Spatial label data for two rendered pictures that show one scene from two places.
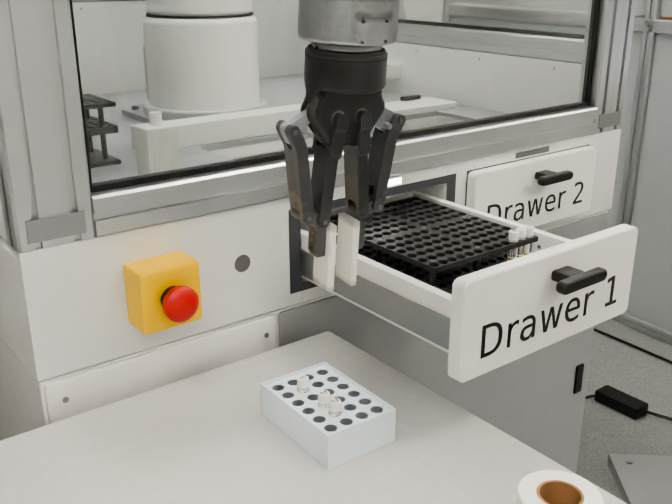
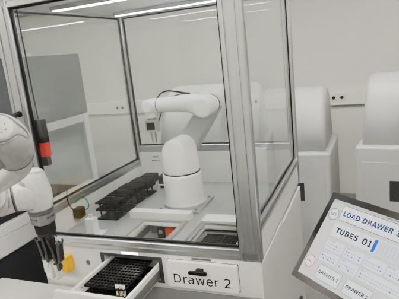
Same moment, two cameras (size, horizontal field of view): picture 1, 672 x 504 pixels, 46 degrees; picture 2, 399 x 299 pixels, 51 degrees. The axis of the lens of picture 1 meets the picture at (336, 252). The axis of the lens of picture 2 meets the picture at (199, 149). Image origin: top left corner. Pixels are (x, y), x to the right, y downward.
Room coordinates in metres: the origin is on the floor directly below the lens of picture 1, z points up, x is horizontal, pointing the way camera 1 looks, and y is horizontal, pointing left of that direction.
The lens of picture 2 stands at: (0.52, -1.60, 1.70)
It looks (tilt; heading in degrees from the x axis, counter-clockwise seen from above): 13 degrees down; 60
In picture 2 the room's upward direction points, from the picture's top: 6 degrees counter-clockwise
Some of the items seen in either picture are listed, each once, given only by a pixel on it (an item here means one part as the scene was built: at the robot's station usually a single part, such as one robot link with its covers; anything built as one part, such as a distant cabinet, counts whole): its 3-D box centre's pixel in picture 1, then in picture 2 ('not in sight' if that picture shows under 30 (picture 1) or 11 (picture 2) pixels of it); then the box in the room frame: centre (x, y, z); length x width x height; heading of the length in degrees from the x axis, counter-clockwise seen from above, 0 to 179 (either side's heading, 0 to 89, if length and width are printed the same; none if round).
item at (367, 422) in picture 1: (326, 411); not in sight; (0.72, 0.01, 0.78); 0.12 x 0.08 x 0.04; 36
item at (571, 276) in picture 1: (572, 277); not in sight; (0.78, -0.25, 0.91); 0.07 x 0.04 x 0.01; 128
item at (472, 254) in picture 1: (483, 251); (104, 286); (0.88, -0.17, 0.90); 0.18 x 0.02 x 0.01; 128
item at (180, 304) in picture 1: (178, 302); not in sight; (0.78, 0.17, 0.88); 0.04 x 0.03 x 0.04; 128
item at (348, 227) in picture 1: (347, 249); (58, 269); (0.75, -0.01, 0.95); 0.03 x 0.01 x 0.07; 32
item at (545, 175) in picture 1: (549, 176); (198, 272); (1.19, -0.33, 0.91); 0.07 x 0.04 x 0.01; 128
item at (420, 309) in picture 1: (417, 252); (122, 279); (0.96, -0.11, 0.86); 0.40 x 0.26 x 0.06; 38
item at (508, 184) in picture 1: (533, 192); (202, 276); (1.21, -0.31, 0.87); 0.29 x 0.02 x 0.11; 128
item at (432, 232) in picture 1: (422, 251); (120, 279); (0.96, -0.11, 0.87); 0.22 x 0.18 x 0.06; 38
